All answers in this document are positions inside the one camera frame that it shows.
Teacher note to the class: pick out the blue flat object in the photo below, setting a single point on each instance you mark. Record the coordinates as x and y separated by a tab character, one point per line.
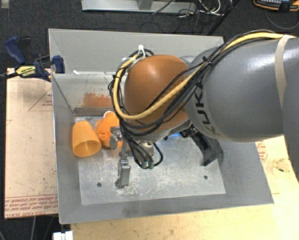
173	136

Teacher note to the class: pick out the orange plastic cup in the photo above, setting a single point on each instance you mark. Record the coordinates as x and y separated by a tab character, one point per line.
85	141

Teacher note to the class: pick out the grey metal bin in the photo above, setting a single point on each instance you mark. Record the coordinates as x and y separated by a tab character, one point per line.
179	184

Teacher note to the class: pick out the brown cardboard board red print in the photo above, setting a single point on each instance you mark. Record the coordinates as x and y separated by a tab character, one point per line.
29	146

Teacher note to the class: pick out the orange knobbly ball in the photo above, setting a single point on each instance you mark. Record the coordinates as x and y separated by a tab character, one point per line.
105	127

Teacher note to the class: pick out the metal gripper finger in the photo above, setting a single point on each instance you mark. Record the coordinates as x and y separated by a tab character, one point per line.
124	175
113	142

